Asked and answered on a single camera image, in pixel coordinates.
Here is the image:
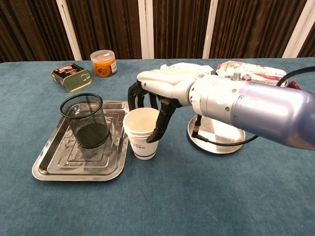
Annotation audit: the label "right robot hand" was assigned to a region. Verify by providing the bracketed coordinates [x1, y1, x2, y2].
[127, 69, 204, 144]

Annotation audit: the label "white paper cup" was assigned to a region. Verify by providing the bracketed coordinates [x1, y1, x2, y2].
[123, 107, 160, 160]

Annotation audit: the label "black mesh pen holder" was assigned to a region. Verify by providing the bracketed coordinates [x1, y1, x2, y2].
[60, 92, 110, 149]

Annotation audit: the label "white green snack packet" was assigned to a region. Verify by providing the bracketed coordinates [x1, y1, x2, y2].
[159, 62, 215, 75]

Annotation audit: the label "round steel plate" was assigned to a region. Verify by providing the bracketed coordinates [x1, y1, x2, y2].
[186, 114, 246, 155]

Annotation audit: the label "clear jar orange contents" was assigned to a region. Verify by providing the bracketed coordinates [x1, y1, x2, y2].
[90, 50, 118, 78]

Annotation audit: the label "dark brown curtain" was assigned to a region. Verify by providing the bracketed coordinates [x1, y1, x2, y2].
[0, 0, 315, 63]

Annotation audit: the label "white pink snack packet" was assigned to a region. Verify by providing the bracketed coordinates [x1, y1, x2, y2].
[216, 60, 288, 87]

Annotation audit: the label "green gold tin can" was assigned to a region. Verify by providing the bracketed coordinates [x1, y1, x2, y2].
[51, 63, 93, 93]

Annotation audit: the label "blue velvet table cloth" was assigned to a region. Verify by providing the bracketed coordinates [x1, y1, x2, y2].
[0, 58, 315, 236]

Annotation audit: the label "rectangular steel tray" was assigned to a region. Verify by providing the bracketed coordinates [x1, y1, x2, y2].
[31, 100, 130, 182]

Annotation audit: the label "white vertical post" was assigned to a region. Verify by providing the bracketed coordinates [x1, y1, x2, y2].
[55, 0, 83, 61]
[282, 0, 315, 59]
[202, 0, 219, 59]
[137, 0, 155, 59]

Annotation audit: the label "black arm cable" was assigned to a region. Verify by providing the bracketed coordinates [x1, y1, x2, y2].
[191, 65, 315, 148]

